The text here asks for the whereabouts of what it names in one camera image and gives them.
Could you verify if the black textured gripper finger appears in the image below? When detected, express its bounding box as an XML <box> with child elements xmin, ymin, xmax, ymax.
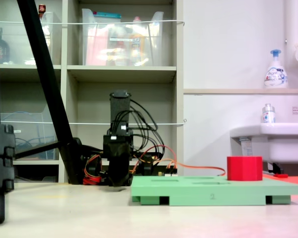
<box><xmin>104</xmin><ymin>145</ymin><xmax>132</xmax><ymax>187</ymax></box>

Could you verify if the red octagonal pillar block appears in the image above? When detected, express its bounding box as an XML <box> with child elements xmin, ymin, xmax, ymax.
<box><xmin>226</xmin><ymin>155</ymin><xmax>263</xmax><ymax>181</ymax></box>

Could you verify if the beige shelf unit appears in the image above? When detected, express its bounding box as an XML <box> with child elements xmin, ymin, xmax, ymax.
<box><xmin>0</xmin><ymin>0</ymin><xmax>184</xmax><ymax>184</ymax></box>

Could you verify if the thin black tripod brace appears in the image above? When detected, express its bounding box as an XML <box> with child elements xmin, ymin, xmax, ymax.
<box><xmin>14</xmin><ymin>140</ymin><xmax>60</xmax><ymax>159</ymax></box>

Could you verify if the large clear storage bin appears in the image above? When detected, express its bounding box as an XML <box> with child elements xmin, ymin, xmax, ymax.
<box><xmin>81</xmin><ymin>8</ymin><xmax>164</xmax><ymax>67</ymax></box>

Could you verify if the green shape sorter board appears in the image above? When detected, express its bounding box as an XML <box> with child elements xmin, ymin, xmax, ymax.
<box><xmin>131</xmin><ymin>175</ymin><xmax>298</xmax><ymax>206</ymax></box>

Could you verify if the thick black tripod leg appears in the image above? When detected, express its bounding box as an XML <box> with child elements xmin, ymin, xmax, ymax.
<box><xmin>16</xmin><ymin>0</ymin><xmax>84</xmax><ymax>185</ymax></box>

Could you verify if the bottle with pink cap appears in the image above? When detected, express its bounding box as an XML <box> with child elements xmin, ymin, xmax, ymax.
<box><xmin>129</xmin><ymin>16</ymin><xmax>147</xmax><ymax>66</ymax></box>

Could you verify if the small clear bottle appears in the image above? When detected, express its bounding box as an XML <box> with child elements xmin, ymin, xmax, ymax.
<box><xmin>262</xmin><ymin>103</ymin><xmax>276</xmax><ymax>124</ymax></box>

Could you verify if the dark glass bottle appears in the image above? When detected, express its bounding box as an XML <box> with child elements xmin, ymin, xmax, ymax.
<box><xmin>0</xmin><ymin>26</ymin><xmax>10</xmax><ymax>64</ymax></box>

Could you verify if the brown bottle with red cap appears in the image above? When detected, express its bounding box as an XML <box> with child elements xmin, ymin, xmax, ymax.
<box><xmin>38</xmin><ymin>3</ymin><xmax>47</xmax><ymax>19</ymax></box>

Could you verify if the white sink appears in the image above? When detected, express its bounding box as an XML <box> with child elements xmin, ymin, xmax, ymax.
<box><xmin>229</xmin><ymin>122</ymin><xmax>298</xmax><ymax>164</ymax></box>

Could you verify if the white blue soap pump bottle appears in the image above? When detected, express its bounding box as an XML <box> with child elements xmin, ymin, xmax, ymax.
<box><xmin>264</xmin><ymin>49</ymin><xmax>289</xmax><ymax>89</ymax></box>

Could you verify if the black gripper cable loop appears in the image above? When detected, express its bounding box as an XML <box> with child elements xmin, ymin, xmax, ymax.
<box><xmin>111</xmin><ymin>110</ymin><xmax>130</xmax><ymax>137</ymax></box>

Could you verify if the red printed base mount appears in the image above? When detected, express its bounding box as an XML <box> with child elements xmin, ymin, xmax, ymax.
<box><xmin>83</xmin><ymin>175</ymin><xmax>102</xmax><ymax>185</ymax></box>

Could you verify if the black arm motor cable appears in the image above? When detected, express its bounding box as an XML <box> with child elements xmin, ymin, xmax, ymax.
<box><xmin>129</xmin><ymin>99</ymin><xmax>159</xmax><ymax>159</ymax></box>

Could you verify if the circuit board with wires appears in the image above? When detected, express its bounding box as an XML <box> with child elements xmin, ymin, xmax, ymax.
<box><xmin>156</xmin><ymin>169</ymin><xmax>179</xmax><ymax>178</ymax></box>

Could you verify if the thin orange wire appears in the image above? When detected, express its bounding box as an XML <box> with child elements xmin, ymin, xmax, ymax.
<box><xmin>129</xmin><ymin>145</ymin><xmax>226</xmax><ymax>177</ymax></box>

